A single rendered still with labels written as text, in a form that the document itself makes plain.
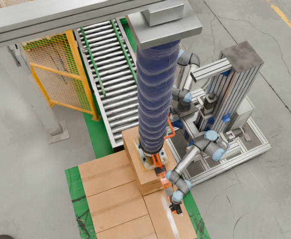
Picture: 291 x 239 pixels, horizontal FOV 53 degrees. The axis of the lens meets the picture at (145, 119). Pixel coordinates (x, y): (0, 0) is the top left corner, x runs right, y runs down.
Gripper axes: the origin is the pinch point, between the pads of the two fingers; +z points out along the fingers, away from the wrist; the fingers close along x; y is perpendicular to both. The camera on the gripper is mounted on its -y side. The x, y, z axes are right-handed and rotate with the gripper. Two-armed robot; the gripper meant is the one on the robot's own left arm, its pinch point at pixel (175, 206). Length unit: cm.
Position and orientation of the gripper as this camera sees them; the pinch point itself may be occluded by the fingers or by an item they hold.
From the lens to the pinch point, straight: 271.0
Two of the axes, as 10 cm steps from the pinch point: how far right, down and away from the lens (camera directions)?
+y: -3.3, -8.4, 4.3
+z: 0.0, 4.5, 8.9
